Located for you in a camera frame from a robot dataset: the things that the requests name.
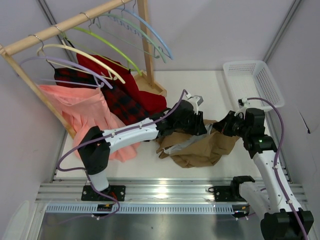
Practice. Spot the sage green plastic hanger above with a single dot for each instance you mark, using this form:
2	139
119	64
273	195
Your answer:
131	27

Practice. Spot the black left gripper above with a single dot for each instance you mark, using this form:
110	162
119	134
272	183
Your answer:
199	123

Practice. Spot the white slotted cable duct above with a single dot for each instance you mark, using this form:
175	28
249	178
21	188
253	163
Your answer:
130	208

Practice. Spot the red black plaid skirt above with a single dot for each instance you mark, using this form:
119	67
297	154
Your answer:
125	108

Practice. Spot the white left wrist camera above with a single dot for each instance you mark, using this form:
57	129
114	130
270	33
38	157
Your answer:
195	101

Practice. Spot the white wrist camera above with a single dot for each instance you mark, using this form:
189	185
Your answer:
195	101
243	106

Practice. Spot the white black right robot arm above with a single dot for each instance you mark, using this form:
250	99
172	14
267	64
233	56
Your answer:
280	213

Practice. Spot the pink skirt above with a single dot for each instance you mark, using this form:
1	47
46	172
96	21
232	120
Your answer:
82	108

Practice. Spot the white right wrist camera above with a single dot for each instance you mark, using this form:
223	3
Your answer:
243	106

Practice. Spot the light blue plastic hanger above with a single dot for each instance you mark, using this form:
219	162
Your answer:
140	10

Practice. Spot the aluminium mounting rail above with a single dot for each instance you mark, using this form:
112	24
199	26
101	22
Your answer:
137	191

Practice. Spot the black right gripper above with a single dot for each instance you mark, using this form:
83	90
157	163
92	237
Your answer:
227	122

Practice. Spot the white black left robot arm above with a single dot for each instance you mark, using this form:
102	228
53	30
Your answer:
97	145

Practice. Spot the white plastic basket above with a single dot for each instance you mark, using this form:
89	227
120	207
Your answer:
251	79

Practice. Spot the tan brown skirt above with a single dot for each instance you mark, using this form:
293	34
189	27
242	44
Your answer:
191	151

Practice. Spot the lilac plastic hanger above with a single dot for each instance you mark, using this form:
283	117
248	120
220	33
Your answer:
72	74

